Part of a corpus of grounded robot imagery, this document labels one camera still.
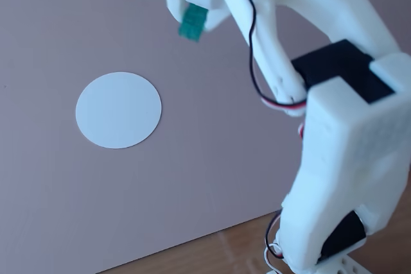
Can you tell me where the pink table mat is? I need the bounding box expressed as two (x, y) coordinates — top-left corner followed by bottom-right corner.
(0, 0), (411, 274)

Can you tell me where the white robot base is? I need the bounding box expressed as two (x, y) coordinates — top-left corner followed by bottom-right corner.
(266, 248), (370, 274)

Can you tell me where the red white black servo wire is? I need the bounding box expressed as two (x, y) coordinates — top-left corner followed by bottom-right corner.
(236, 0), (308, 116)
(263, 208), (292, 270)

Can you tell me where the teal transparent lego brick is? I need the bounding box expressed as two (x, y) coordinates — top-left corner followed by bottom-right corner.
(178, 2), (209, 43)

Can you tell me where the white paper circle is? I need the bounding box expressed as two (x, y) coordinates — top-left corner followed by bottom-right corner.
(75, 71), (163, 150)

